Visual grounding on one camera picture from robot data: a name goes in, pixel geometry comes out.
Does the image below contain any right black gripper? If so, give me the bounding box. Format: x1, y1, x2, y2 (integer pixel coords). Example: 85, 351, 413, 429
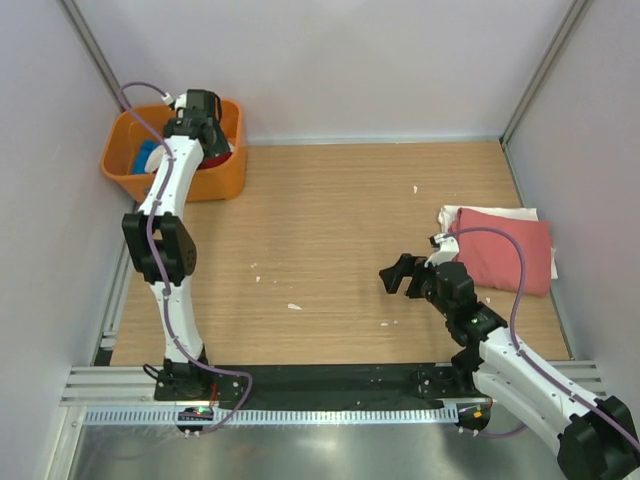
379, 253, 454, 318

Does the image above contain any dark red t shirt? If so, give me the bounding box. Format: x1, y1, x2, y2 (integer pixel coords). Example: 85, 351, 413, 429
198, 152, 233, 170

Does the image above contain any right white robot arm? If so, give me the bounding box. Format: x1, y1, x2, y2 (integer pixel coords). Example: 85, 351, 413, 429
379, 254, 639, 479

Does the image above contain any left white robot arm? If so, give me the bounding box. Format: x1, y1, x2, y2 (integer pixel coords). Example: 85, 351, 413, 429
121, 89, 230, 401

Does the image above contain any blue t shirt in bin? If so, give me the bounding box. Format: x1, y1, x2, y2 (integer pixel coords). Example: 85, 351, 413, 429
131, 140, 159, 175

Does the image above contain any white t shirt in bin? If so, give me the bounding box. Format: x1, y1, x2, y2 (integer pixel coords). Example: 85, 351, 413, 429
144, 145, 165, 174

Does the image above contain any orange plastic bin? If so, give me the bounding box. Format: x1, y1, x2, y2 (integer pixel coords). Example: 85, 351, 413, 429
101, 99, 248, 203

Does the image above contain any folded white t shirt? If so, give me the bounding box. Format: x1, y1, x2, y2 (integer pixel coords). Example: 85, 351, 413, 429
437, 204, 560, 280

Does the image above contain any folded pink t shirt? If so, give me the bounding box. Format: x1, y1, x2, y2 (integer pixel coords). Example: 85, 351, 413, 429
447, 206, 552, 297

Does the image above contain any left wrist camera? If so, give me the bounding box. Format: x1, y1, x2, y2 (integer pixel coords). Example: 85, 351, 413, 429
162, 92, 187, 110

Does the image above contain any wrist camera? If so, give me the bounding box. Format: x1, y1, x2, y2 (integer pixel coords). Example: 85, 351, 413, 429
427, 232, 459, 266
162, 92, 187, 110

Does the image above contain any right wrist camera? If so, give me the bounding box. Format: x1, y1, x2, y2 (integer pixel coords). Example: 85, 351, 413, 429
427, 232, 459, 266

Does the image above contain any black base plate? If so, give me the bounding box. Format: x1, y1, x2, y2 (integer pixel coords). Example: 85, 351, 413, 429
142, 363, 485, 411

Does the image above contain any slotted cable duct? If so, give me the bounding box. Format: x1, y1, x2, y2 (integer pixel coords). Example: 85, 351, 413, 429
84, 405, 458, 427

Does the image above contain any left aluminium frame post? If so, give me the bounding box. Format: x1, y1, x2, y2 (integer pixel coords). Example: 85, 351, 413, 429
57, 0, 124, 112

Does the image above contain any aluminium frame post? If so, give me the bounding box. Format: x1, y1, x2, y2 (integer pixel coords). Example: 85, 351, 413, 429
500, 0, 593, 150
57, 0, 124, 112

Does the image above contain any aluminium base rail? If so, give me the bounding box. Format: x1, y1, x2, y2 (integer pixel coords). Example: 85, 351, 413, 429
59, 364, 166, 409

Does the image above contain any right aluminium frame post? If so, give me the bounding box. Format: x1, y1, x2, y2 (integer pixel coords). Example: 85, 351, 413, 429
500, 0, 593, 150

